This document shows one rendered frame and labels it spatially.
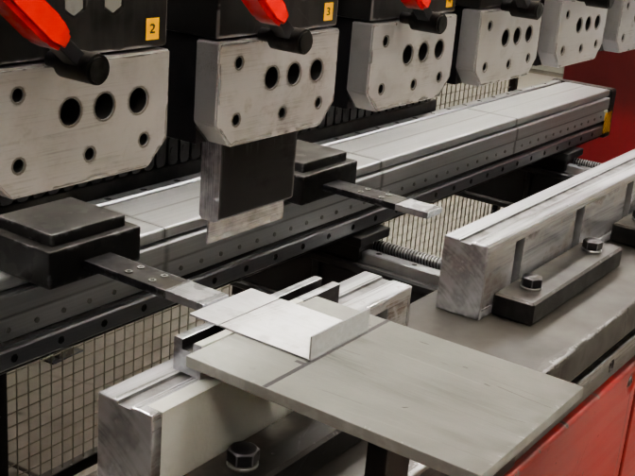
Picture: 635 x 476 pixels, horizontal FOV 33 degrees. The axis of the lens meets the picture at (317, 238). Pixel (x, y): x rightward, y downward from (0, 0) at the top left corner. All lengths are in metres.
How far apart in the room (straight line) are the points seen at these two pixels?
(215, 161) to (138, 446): 0.23
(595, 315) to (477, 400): 0.57
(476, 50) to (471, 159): 0.71
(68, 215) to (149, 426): 0.30
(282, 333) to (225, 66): 0.25
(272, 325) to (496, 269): 0.46
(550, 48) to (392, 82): 0.36
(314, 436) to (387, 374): 0.12
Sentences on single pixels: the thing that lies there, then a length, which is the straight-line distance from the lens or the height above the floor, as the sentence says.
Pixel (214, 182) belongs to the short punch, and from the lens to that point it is 0.85.
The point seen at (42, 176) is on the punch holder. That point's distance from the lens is 0.67.
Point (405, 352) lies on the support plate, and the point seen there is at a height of 1.00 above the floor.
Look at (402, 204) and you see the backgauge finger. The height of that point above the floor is 1.00.
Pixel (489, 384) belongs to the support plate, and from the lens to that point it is 0.86.
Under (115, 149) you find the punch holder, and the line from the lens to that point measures 0.71.
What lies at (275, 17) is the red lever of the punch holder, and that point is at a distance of 0.75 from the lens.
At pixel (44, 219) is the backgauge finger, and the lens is 1.07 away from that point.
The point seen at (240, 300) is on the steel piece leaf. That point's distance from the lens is 0.97.
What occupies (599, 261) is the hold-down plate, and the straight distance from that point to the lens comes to 1.50.
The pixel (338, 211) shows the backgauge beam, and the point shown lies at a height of 0.93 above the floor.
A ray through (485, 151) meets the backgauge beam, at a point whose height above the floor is 0.94.
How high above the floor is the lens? 1.37
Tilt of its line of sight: 19 degrees down
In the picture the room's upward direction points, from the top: 5 degrees clockwise
